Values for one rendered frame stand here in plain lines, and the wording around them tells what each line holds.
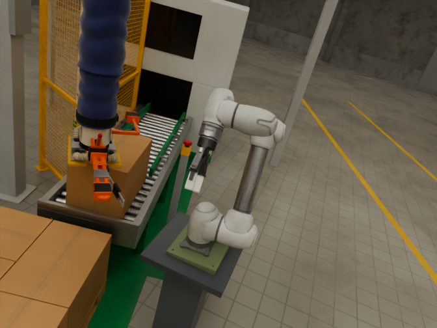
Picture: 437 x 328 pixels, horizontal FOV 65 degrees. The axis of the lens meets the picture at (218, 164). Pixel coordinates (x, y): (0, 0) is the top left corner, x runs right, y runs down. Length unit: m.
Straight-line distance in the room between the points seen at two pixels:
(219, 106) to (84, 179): 1.35
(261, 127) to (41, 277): 1.46
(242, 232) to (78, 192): 1.19
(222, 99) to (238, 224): 0.80
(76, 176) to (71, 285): 0.72
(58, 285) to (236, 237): 0.99
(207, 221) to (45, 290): 0.91
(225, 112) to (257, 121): 0.13
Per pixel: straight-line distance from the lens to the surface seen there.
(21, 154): 3.52
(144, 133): 3.92
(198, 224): 1.93
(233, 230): 1.90
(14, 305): 2.08
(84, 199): 2.53
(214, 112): 1.33
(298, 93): 4.84
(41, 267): 2.23
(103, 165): 1.82
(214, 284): 1.95
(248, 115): 1.31
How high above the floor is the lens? 2.14
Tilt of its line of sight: 27 degrees down
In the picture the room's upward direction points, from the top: 16 degrees clockwise
